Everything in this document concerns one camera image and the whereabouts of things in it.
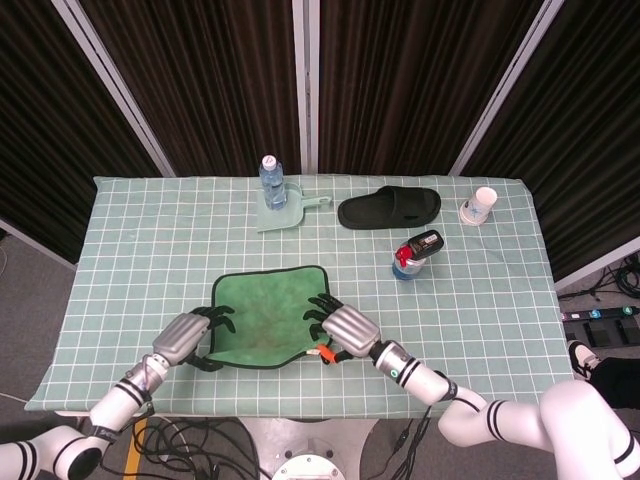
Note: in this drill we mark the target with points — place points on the right silver robot hand orange thumb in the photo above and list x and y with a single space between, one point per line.
350 330

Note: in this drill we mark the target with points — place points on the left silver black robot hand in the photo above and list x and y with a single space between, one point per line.
180 335

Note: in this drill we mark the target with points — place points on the green cloth black trim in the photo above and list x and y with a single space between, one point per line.
270 310

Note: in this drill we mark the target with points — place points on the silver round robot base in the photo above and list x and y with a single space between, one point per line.
310 462

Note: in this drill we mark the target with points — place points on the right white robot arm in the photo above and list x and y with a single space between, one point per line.
475 415

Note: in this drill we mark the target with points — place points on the green checked tablecloth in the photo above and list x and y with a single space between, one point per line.
150 250

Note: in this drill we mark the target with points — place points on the black labelled box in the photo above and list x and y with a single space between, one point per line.
427 243

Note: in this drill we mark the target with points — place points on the black slide slipper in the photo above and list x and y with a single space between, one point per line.
380 210

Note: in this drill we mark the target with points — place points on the light green plastic dustpan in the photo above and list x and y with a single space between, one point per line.
281 221

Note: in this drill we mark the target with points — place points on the clear plastic water bottle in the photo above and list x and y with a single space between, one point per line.
272 186

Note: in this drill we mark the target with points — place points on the white paper cup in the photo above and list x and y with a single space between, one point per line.
477 207

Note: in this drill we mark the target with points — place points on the white and black sneaker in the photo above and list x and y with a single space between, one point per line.
582 360

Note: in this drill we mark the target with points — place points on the black trouser leg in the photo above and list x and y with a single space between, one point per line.
617 382

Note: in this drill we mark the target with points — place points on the grey partition base rail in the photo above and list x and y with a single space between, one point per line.
35 241
595 272

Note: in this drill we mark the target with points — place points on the grey metal partition post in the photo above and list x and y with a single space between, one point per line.
505 95
125 107
306 90

